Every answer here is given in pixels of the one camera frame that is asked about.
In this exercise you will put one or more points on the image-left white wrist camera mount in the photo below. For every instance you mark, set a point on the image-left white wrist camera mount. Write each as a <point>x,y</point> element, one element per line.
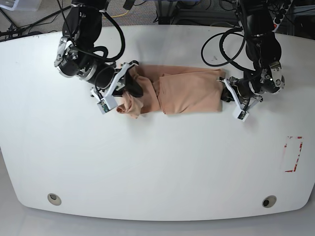
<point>106,97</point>

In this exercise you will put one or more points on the right table cable grommet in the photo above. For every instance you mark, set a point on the right table cable grommet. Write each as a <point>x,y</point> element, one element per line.
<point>269,201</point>

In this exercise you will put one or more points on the table cable grommet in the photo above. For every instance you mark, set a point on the table cable grommet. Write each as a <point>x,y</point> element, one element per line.
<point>269,201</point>
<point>54,199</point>

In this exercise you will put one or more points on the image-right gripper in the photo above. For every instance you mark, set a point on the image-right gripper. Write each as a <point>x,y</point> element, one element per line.
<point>242,89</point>

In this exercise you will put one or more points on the image-right white wrist camera mount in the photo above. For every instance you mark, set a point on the image-right white wrist camera mount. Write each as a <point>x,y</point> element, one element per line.
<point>241,111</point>

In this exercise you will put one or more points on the clear plastic storage box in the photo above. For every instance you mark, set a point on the clear plastic storage box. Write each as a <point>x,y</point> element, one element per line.
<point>20,5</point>

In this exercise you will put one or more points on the white power strip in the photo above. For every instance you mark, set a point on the white power strip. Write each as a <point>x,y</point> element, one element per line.
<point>280,11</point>

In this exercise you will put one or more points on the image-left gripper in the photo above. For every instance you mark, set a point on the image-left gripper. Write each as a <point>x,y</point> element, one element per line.
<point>104,76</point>

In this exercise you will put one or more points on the peach T-shirt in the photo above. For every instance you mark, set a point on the peach T-shirt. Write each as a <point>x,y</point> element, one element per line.
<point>174,90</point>

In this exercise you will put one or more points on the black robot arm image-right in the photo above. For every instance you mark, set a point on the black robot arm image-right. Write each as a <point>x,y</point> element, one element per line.
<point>262,48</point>

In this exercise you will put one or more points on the black tripod stand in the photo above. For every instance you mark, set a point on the black tripod stand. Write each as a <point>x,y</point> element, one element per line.
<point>16,30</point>

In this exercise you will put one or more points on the left table cable grommet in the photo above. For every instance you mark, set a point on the left table cable grommet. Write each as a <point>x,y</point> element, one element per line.
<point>54,199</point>

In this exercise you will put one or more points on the red tape rectangle marking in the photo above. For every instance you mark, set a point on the red tape rectangle marking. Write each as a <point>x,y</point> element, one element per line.
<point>291,153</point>

